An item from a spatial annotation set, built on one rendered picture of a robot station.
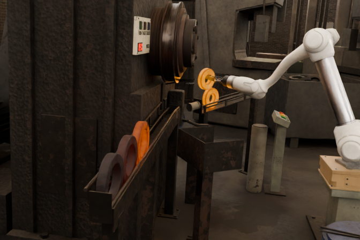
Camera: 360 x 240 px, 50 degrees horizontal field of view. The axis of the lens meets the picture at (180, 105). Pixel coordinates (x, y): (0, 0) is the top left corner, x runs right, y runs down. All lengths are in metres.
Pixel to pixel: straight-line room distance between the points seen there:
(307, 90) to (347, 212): 2.06
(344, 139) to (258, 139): 0.89
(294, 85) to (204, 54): 1.33
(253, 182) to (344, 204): 0.80
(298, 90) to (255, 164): 1.50
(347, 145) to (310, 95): 2.21
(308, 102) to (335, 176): 2.07
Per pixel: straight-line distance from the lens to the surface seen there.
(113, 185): 1.41
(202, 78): 2.74
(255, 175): 3.04
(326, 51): 2.24
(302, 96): 4.34
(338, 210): 2.53
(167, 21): 2.12
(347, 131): 2.24
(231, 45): 4.94
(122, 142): 1.45
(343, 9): 11.08
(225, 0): 4.99
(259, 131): 2.94
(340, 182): 2.42
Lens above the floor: 1.18
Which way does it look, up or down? 11 degrees down
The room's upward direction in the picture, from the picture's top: 3 degrees clockwise
